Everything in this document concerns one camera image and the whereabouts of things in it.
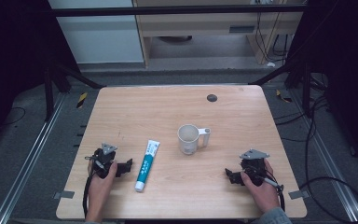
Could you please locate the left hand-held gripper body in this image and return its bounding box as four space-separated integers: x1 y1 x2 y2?
85 142 119 180

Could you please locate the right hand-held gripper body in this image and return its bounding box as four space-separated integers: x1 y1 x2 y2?
238 148 271 188

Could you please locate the person's left hand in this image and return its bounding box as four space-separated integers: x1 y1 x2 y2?
88 160 119 209

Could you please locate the person's right hand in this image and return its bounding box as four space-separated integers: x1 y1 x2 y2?
240 158 282 215

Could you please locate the white and teal toothpaste tube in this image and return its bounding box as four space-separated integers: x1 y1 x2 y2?
133 139 161 193

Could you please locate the yellow and black tape strip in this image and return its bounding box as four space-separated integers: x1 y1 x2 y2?
76 91 89 109
275 89 294 104

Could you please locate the black metal stand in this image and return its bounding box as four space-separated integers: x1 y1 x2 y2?
41 59 106 123
248 59 313 118

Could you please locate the white cabinet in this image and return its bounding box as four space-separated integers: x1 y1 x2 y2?
48 0 145 65

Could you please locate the dark curtain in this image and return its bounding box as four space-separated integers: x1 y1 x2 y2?
287 0 358 175
0 0 82 150

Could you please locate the light wooden desk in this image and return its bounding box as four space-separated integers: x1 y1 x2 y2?
131 0 307 69

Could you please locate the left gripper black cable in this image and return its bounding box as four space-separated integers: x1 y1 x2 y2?
82 171 96 218

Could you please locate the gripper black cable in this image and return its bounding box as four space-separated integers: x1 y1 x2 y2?
262 175 287 213
82 171 96 218

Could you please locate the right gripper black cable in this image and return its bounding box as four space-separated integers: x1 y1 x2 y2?
262 175 287 213

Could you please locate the grey metal table bracket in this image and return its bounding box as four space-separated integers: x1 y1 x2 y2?
52 189 76 201
287 189 311 201

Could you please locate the white cup with handle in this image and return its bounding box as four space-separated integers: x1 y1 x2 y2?
176 123 213 156

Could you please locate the aluminium floor rail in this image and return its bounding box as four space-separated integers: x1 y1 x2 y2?
287 88 358 223
0 92 67 224

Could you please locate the thin black floor cable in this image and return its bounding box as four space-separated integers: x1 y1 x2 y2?
0 106 27 128

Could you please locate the black looped floor cable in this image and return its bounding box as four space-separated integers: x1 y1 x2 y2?
297 92 358 224

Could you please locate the black horizontal frame bar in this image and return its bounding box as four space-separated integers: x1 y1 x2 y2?
41 3 310 18

